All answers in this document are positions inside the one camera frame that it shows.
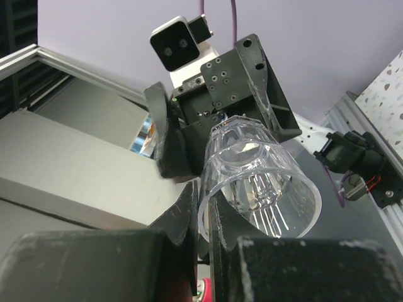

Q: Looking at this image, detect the aluminium mounting rail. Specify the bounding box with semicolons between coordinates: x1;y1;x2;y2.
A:
323;91;402;253

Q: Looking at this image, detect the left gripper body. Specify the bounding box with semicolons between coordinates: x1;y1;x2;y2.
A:
171;52;252;176

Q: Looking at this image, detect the clear glass cup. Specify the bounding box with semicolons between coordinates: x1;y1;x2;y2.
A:
198;116;322;240

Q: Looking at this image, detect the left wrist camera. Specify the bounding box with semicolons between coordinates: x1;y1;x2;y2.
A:
149;14;219;88

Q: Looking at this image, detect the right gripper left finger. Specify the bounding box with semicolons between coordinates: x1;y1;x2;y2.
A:
1;181;198;301

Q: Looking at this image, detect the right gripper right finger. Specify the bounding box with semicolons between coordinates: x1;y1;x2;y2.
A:
208;194;402;301

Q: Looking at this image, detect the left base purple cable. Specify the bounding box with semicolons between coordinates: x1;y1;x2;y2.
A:
322;163;356;208

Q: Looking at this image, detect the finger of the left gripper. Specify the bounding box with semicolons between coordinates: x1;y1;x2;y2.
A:
144;82;192;179
236;34;301;142

